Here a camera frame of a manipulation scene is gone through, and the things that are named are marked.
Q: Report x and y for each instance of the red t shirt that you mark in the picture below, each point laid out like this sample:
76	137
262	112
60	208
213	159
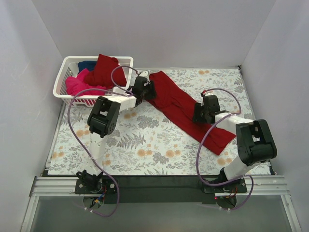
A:
178	107

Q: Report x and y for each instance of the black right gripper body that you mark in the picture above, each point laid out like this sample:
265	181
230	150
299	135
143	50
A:
198	114

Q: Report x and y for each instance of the aluminium frame rail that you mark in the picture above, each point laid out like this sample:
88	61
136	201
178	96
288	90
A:
266	207

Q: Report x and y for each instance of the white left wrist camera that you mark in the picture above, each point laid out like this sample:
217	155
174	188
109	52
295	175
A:
144	73

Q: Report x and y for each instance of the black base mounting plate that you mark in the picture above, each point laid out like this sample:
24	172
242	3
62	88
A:
155	189

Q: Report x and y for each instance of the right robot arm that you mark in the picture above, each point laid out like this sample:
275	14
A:
255	144

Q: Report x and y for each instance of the dark red shirt in basket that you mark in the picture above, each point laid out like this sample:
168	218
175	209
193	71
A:
101	75

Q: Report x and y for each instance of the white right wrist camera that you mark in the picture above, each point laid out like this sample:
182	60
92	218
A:
206	93

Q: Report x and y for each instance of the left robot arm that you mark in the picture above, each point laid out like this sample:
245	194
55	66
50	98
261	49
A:
102	122

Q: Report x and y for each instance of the blue shirt in basket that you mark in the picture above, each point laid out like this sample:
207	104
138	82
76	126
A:
87	64

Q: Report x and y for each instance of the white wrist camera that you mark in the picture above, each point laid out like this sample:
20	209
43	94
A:
144	73
206	93

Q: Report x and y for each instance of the floral patterned table mat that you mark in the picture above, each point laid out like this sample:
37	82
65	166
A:
145	141

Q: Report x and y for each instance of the pink shirt in basket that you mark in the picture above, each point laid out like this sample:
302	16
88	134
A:
76	84

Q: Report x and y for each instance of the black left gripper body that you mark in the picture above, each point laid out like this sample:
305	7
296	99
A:
149	90

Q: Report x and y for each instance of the white plastic laundry basket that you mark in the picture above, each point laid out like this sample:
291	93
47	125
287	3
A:
69	67

